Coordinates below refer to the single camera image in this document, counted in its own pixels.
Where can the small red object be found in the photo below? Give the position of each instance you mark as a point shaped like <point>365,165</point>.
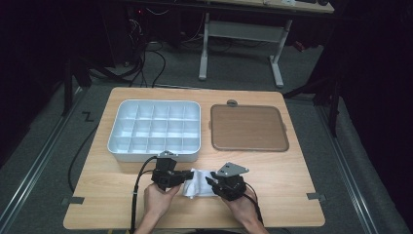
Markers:
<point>299,46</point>

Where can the grey tape piece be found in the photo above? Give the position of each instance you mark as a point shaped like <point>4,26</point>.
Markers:
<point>316,196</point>
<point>74,200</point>

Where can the desk with white legs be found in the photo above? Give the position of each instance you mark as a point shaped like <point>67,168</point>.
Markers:
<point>243,31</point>

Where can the brown wooden box lid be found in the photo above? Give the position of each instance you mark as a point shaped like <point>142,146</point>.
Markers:
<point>248,128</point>

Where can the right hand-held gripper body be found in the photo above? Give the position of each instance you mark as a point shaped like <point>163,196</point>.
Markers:
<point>232,187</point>

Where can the small grey round knob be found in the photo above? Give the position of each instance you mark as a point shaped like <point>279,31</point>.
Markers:
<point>232,103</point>

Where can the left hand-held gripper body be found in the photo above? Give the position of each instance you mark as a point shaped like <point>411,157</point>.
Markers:
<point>165,175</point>

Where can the metal floor rail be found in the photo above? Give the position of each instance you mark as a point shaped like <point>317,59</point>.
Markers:
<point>35,165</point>
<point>347,172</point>

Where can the person's right hand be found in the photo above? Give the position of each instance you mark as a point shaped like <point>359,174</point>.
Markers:
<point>242,208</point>

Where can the dark metal stand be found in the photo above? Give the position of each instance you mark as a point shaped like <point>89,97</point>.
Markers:
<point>333,104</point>
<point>67,87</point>

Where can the small white desk object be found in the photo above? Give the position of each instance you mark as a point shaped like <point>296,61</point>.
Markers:
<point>288,2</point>

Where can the dark computer case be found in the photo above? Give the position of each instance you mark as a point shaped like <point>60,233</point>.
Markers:
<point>121,35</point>

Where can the white divided storage box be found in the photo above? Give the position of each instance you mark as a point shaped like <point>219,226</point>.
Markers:
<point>156,130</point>

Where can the white sock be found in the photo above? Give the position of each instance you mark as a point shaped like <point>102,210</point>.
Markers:
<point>199,183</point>

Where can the person's left hand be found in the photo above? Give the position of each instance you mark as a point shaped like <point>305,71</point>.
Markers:
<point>159,201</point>

